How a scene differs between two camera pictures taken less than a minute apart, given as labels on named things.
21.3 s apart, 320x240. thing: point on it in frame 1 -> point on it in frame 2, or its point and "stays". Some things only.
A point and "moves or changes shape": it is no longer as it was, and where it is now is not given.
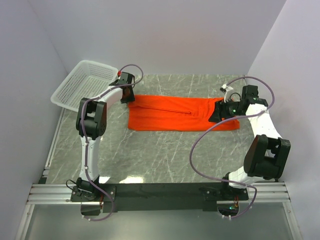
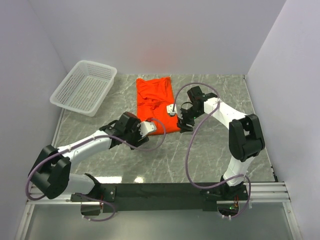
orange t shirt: x=174 y=113 moves or changes shape
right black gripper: x=220 y=111 -> x=183 y=122
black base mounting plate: x=159 y=197 stays
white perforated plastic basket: x=87 y=80 stays
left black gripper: x=131 y=98 -> x=140 y=139
